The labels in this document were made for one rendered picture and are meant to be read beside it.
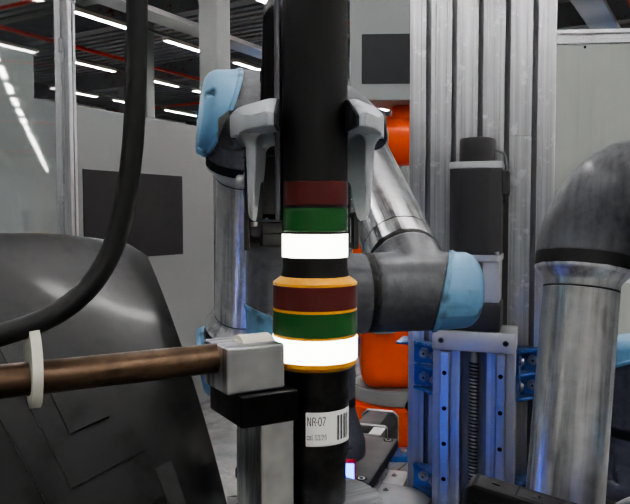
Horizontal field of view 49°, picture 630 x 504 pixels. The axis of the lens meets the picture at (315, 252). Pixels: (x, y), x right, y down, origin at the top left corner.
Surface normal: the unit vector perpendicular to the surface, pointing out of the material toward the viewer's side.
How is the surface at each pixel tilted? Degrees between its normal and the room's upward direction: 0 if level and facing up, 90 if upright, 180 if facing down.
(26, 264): 39
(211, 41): 90
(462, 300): 97
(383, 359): 90
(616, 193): 87
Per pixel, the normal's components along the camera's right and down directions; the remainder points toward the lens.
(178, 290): 0.86, 0.03
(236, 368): 0.50, 0.04
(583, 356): -0.18, -0.14
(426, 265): 0.13, -0.64
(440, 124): -0.32, 0.05
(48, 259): 0.43, -0.77
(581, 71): -0.08, 0.07
